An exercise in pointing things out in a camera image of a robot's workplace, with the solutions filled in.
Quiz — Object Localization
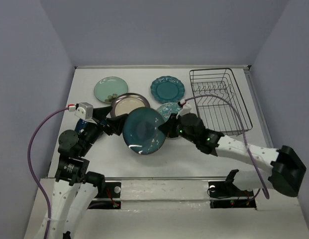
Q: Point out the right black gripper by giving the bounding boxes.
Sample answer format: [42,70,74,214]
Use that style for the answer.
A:
[159,112,198,144]

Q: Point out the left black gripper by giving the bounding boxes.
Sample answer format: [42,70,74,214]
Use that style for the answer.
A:
[79,105,129,155]

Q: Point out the red and teal floral plate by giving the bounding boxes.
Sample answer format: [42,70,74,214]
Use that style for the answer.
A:
[156,103,181,121]

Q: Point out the dark teal speckled plate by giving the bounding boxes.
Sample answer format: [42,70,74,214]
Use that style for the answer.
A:
[122,107,166,155]

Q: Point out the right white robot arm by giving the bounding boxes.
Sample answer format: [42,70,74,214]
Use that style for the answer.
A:
[158,113,307,197]

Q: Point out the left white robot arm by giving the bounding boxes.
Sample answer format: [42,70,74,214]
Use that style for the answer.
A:
[35,103,128,239]

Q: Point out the navy blue leaf-shaped dish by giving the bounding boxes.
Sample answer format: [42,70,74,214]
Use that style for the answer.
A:
[74,119,87,133]

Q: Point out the cream plate with metallic rim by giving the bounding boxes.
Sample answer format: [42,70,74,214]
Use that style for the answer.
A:
[110,93,150,118]

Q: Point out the light green round plate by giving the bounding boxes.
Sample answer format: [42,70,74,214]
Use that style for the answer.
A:
[94,76,128,104]

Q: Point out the teal scalloped edge plate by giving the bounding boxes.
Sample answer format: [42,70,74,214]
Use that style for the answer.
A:
[150,76,185,104]

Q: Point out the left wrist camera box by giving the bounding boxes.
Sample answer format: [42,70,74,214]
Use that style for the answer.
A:
[75,102,94,120]

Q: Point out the black wire dish rack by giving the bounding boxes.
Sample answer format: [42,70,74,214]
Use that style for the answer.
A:
[189,68,253,136]

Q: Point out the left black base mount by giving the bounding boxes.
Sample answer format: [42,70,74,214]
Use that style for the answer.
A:
[88,181,121,210]

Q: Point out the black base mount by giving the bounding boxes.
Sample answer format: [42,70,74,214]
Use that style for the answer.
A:
[88,181,121,210]
[207,169,257,209]

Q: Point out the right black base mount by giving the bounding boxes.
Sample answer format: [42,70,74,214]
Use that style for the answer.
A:
[207,169,257,209]

